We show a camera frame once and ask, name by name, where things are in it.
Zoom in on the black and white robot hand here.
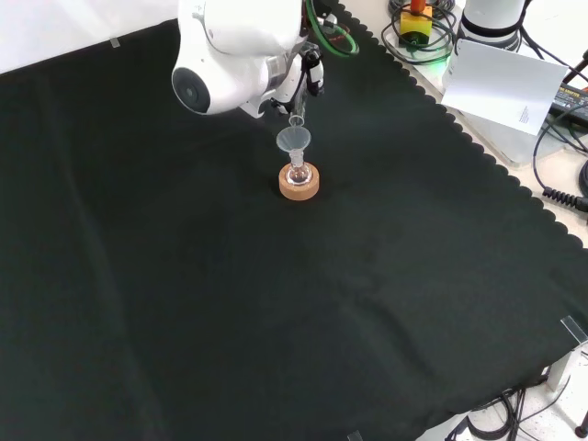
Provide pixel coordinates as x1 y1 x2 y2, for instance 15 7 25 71
241 44 326 119

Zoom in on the clear graduated cylinder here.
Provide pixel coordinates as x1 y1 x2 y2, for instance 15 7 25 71
288 85 309 130

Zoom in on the round-bottom glass flask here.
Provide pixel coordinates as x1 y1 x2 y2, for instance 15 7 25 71
283 153 314 187

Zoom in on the clear plastic funnel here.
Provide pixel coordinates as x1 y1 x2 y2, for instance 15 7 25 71
276 128 314 169

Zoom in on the yellow stop button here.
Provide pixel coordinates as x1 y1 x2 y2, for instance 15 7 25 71
398 0 435 47

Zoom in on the pale board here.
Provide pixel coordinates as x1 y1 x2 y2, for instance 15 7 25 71
439 38 570 137

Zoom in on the black cloth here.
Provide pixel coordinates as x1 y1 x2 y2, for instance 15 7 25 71
0 0 588 441

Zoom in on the black power adapter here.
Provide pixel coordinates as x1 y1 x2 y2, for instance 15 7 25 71
548 84 588 119

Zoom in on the black tripod leg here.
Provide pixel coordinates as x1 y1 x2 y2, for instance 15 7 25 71
562 49 588 85

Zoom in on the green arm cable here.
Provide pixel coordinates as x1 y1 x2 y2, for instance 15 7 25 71
305 0 360 59

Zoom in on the cork ring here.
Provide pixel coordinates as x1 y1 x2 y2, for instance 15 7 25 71
277 163 322 201

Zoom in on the green cable loop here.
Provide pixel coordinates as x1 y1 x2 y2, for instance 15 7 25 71
379 17 457 66

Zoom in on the black coiled cable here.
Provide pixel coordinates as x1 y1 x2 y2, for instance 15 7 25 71
541 187 588 210

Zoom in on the black floor cable bundle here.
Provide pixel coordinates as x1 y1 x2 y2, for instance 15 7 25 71
452 386 573 441

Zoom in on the grey metal table bracket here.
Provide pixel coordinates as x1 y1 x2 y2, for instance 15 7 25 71
545 348 588 392

